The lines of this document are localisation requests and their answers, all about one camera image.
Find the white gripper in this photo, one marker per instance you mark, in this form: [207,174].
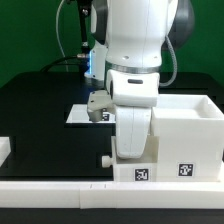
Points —
[133,97]

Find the white drawer cabinet box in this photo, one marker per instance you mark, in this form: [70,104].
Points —
[189,130]

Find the white drawer with knob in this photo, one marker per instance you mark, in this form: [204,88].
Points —
[143,169]

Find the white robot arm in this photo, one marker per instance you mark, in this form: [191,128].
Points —
[130,36]

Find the white marker sheet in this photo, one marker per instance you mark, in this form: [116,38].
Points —
[78,115]

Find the white front fence bar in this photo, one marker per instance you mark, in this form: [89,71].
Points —
[91,195]

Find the white fence bar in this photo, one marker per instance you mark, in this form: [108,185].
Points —
[91,195]
[5,149]

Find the white left fence bar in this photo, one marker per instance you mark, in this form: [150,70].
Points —
[5,149]

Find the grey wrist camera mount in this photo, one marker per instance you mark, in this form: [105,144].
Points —
[97,102]

